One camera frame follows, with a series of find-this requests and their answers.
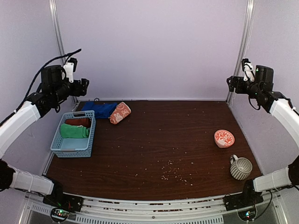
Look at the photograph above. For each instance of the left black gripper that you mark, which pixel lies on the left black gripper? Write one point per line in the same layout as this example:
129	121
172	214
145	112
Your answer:
81	87

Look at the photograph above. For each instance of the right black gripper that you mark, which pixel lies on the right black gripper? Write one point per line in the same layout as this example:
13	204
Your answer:
238	89

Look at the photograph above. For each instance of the orange bunny pattern towel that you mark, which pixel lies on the orange bunny pattern towel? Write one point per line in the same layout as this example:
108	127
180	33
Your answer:
121	112

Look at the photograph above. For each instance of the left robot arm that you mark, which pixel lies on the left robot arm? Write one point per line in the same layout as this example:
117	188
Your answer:
56	86

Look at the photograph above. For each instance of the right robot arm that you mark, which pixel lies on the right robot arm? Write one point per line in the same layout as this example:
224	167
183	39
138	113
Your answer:
258	84

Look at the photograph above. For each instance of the blue towel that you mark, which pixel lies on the blue towel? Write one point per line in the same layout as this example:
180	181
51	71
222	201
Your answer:
101	111

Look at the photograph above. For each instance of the dark red rolled towel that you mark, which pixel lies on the dark red rolled towel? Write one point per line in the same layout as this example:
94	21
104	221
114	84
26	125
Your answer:
86	122

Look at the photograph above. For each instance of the green rolled towel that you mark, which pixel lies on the green rolled towel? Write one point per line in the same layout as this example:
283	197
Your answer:
77	132

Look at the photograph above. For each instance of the orange white patterned bowl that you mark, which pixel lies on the orange white patterned bowl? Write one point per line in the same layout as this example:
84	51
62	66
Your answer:
224	138

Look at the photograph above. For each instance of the light blue plastic basket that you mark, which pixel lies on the light blue plastic basket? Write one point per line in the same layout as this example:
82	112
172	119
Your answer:
71	147

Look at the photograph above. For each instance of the grey striped mug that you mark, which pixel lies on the grey striped mug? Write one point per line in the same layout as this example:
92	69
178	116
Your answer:
240	167

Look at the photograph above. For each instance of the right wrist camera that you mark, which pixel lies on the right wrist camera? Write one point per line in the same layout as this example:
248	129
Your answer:
247	68

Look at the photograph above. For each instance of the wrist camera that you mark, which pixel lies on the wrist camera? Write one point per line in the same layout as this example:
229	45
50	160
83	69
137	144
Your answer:
247	68
70	67

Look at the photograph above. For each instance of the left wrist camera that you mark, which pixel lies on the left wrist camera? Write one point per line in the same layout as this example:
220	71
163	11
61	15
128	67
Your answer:
70	67

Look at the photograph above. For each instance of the right aluminium frame post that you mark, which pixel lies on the right aluminium frame post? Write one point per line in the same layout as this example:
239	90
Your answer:
246	33

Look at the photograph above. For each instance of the aluminium frame post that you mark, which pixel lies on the aluminium frame post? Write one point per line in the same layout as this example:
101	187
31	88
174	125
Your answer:
56	26
246	33

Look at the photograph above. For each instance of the left aluminium frame post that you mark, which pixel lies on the left aluminium frame post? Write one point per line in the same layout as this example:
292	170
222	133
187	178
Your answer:
56	26

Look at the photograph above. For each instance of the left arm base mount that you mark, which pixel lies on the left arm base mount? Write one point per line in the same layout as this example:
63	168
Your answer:
63	207

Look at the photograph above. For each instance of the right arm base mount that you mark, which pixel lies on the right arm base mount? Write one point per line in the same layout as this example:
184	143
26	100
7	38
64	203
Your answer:
244	205

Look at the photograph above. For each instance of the front aluminium rail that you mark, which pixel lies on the front aluminium rail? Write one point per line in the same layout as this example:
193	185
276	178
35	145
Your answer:
207	210

